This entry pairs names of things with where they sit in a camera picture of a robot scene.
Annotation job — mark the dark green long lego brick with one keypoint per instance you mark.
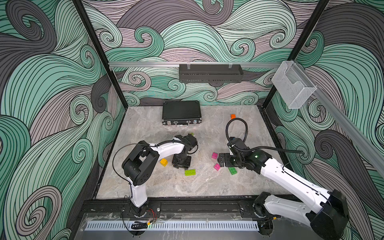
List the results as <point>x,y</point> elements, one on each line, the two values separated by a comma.
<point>232,170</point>

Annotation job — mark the black wall-mounted tray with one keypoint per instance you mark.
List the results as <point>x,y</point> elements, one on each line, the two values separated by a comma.
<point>210,73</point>

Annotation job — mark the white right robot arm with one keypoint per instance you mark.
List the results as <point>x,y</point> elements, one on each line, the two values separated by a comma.
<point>326,212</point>

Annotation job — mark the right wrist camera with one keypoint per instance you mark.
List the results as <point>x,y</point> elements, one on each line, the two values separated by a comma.
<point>237,144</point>

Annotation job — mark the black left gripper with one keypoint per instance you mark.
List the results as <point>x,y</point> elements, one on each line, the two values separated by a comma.
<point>186,166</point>

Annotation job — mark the clear acrylic wall holder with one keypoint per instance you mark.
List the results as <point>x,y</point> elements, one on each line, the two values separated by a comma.
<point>293,84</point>

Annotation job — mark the yellow lego brick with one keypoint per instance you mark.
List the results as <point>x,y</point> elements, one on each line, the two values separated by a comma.
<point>164,162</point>

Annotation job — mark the lime green lego brick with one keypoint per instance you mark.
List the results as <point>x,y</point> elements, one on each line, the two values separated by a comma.
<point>191,172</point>

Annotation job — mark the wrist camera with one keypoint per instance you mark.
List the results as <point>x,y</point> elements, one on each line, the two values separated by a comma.
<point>190,141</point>
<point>237,144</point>

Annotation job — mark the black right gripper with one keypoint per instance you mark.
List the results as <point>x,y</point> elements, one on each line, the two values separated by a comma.
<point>226,156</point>

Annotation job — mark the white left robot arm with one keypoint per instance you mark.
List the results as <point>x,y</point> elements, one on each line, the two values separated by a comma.
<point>140,164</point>

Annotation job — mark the black hard carrying case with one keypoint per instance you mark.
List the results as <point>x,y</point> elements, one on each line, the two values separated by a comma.
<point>181,113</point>

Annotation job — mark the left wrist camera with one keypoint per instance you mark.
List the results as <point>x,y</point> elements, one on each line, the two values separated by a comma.
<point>190,141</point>

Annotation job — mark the white slotted cable duct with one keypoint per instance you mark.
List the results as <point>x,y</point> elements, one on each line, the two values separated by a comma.
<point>175,226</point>

